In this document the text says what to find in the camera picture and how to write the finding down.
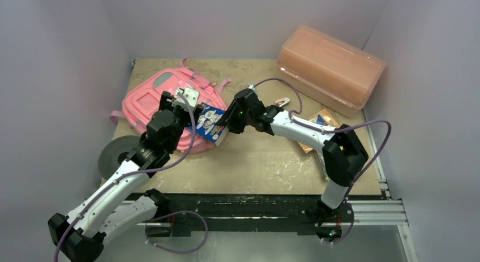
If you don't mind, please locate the blue treehouse book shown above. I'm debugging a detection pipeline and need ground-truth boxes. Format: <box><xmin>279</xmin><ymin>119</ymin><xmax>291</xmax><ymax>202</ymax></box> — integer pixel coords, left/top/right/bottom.
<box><xmin>196</xmin><ymin>105</ymin><xmax>229</xmax><ymax>147</ymax></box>

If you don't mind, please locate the pink backpack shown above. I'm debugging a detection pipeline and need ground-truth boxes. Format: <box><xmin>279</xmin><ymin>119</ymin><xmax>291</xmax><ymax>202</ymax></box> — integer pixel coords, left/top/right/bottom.
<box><xmin>110</xmin><ymin>59</ymin><xmax>232</xmax><ymax>153</ymax></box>

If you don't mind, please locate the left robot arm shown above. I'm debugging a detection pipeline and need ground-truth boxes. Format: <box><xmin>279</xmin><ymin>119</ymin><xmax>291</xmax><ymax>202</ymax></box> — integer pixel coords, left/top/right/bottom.
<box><xmin>48</xmin><ymin>88</ymin><xmax>205</xmax><ymax>261</ymax></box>

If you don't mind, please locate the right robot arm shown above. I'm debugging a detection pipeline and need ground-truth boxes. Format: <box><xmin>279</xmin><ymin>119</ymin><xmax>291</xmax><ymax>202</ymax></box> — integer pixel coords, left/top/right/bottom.
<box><xmin>217</xmin><ymin>88</ymin><xmax>369</xmax><ymax>221</ymax></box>

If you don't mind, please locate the pink mini stapler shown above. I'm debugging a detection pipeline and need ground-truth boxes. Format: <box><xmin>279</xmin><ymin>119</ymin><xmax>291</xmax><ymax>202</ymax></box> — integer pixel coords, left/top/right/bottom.
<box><xmin>275</xmin><ymin>97</ymin><xmax>290</xmax><ymax>108</ymax></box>

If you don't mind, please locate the orange book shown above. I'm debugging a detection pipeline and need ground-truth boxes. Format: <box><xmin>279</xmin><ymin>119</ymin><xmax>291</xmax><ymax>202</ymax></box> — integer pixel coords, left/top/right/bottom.
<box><xmin>298</xmin><ymin>109</ymin><xmax>341</xmax><ymax>154</ymax></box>

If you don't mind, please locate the green book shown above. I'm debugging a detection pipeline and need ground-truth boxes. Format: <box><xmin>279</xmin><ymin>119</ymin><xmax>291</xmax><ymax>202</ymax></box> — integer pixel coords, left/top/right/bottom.
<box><xmin>315</xmin><ymin>151</ymin><xmax>329</xmax><ymax>182</ymax></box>

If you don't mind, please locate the grey tape roll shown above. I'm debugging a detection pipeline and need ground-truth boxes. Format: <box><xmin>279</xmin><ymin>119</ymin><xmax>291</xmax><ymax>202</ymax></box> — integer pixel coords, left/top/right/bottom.
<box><xmin>97</xmin><ymin>135</ymin><xmax>140</xmax><ymax>180</ymax></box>

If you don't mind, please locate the orange plastic storage box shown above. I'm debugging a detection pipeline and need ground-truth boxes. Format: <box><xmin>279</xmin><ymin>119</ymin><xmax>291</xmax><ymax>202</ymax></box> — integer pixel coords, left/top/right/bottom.
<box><xmin>276</xmin><ymin>25</ymin><xmax>387</xmax><ymax>117</ymax></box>

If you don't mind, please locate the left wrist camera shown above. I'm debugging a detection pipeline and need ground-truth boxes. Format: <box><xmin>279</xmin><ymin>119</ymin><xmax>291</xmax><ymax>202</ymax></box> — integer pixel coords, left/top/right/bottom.
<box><xmin>172</xmin><ymin>87</ymin><xmax>200</xmax><ymax>111</ymax></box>

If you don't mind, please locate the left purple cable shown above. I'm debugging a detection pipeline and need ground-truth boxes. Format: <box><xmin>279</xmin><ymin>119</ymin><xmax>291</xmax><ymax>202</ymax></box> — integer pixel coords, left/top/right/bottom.
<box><xmin>52</xmin><ymin>92</ymin><xmax>197</xmax><ymax>262</ymax></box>

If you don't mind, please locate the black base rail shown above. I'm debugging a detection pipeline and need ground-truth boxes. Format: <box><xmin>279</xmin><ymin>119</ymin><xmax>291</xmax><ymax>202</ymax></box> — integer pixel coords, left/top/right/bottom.
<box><xmin>112</xmin><ymin>192</ymin><xmax>409</xmax><ymax>239</ymax></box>

